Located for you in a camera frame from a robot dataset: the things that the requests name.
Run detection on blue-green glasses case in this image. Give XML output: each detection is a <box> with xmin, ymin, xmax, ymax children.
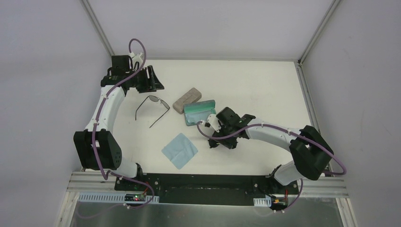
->
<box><xmin>183</xmin><ymin>100</ymin><xmax>216</xmax><ymax>126</ymax></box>

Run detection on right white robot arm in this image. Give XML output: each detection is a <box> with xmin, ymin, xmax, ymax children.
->
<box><xmin>199</xmin><ymin>107</ymin><xmax>334</xmax><ymax>194</ymax></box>

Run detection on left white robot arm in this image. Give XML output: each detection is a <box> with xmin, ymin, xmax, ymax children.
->
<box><xmin>73</xmin><ymin>52</ymin><xmax>164</xmax><ymax>191</ymax></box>

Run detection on lower blue cleaning cloth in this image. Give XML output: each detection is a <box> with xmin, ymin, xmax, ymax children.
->
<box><xmin>162</xmin><ymin>133</ymin><xmax>198</xmax><ymax>169</ymax></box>

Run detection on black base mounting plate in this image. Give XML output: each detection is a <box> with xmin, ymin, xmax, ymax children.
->
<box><xmin>114</xmin><ymin>173</ymin><xmax>300</xmax><ymax>207</ymax></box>

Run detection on left thin-frame sunglasses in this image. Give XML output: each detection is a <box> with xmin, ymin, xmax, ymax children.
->
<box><xmin>134</xmin><ymin>95</ymin><xmax>171</xmax><ymax>128</ymax></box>

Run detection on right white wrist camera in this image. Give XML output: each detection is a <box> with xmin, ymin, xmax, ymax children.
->
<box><xmin>205</xmin><ymin>113</ymin><xmax>221</xmax><ymax>132</ymax></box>

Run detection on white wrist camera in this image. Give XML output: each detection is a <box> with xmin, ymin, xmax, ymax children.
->
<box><xmin>205</xmin><ymin>113</ymin><xmax>221</xmax><ymax>132</ymax></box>
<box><xmin>129</xmin><ymin>52</ymin><xmax>144</xmax><ymax>64</ymax></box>

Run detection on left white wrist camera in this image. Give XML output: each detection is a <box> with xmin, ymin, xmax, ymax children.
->
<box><xmin>129</xmin><ymin>52</ymin><xmax>144</xmax><ymax>64</ymax></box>

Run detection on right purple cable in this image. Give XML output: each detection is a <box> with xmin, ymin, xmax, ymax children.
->
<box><xmin>196</xmin><ymin>122</ymin><xmax>348</xmax><ymax>218</ymax></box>

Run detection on purple cable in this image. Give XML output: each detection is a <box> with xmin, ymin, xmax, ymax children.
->
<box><xmin>196</xmin><ymin>122</ymin><xmax>348</xmax><ymax>218</ymax></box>
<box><xmin>76</xmin><ymin>38</ymin><xmax>155</xmax><ymax>219</ymax></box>

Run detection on right white cable duct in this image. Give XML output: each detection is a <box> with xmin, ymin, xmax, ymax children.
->
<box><xmin>253</xmin><ymin>196</ymin><xmax>272</xmax><ymax>207</ymax></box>

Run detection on white cable duct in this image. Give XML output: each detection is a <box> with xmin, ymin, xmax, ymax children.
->
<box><xmin>78</xmin><ymin>192</ymin><xmax>159</xmax><ymax>204</ymax></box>
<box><xmin>253</xmin><ymin>196</ymin><xmax>272</xmax><ymax>207</ymax></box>

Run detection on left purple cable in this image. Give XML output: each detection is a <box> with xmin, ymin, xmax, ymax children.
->
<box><xmin>76</xmin><ymin>38</ymin><xmax>155</xmax><ymax>219</ymax></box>

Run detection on left white cable duct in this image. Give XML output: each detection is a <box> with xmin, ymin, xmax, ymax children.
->
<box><xmin>78</xmin><ymin>192</ymin><xmax>159</xmax><ymax>204</ymax></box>

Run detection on aluminium front rail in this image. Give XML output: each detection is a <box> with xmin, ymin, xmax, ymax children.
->
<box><xmin>67</xmin><ymin>171</ymin><xmax>349</xmax><ymax>198</ymax></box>

